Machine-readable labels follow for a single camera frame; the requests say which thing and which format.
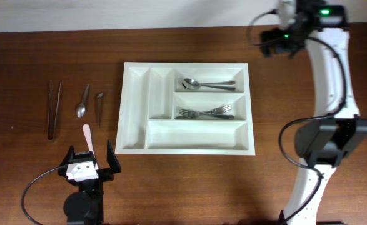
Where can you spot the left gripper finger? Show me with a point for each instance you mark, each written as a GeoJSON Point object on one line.
{"type": "Point", "coordinates": [68, 157]}
{"type": "Point", "coordinates": [112, 160]}

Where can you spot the steel fork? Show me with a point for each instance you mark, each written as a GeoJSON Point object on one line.
{"type": "Point", "coordinates": [218, 110]}
{"type": "Point", "coordinates": [194, 114]}

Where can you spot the pink plastic knife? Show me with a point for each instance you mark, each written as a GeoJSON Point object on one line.
{"type": "Point", "coordinates": [88, 137]}

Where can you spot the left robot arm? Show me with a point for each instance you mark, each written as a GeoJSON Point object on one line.
{"type": "Point", "coordinates": [86, 205]}

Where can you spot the small steel teaspoon sideways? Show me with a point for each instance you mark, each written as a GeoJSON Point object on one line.
{"type": "Point", "coordinates": [99, 108]}

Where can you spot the white plastic cutlery tray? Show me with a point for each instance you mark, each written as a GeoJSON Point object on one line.
{"type": "Point", "coordinates": [152, 93]}

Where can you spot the left metal chopstick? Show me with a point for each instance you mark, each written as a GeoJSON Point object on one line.
{"type": "Point", "coordinates": [49, 113]}

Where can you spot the small steel teaspoon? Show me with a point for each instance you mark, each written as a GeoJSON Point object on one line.
{"type": "Point", "coordinates": [81, 108]}

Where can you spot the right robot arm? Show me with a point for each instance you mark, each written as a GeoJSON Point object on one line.
{"type": "Point", "coordinates": [336, 128]}

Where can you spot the steel tablespoon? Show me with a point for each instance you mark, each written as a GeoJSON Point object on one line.
{"type": "Point", "coordinates": [225, 82]}
{"type": "Point", "coordinates": [195, 84]}

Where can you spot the metal chopstick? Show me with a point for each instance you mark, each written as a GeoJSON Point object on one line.
{"type": "Point", "coordinates": [57, 110]}
{"type": "Point", "coordinates": [49, 113]}

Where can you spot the right metal chopstick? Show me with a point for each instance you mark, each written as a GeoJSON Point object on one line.
{"type": "Point", "coordinates": [57, 110]}

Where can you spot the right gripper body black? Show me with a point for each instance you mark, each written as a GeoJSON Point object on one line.
{"type": "Point", "coordinates": [282, 40]}

